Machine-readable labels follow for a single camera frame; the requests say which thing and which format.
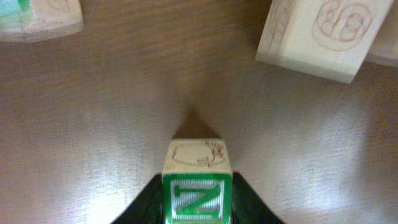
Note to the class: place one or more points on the wooden block with 9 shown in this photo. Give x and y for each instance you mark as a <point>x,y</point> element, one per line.
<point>384,48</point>

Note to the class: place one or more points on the green R block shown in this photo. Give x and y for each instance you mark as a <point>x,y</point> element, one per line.
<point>36,20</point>

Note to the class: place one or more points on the wooden block with 2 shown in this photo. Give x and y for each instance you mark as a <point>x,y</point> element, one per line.
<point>325,38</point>

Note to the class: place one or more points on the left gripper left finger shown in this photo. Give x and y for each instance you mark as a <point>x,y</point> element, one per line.
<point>147,207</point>

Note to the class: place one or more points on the green N block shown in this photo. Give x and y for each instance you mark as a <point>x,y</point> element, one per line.
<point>197,180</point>

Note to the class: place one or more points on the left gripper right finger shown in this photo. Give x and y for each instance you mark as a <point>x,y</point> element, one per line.
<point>247,207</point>

